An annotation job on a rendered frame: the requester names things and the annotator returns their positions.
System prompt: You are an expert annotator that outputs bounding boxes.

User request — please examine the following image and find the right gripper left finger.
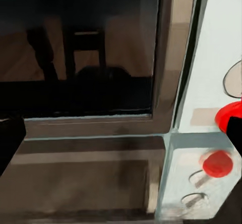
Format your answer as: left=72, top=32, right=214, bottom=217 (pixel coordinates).
left=0, top=117, right=26, bottom=176

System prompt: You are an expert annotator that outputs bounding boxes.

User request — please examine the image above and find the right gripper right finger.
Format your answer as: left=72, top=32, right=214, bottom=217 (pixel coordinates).
left=226, top=116, right=242, bottom=156

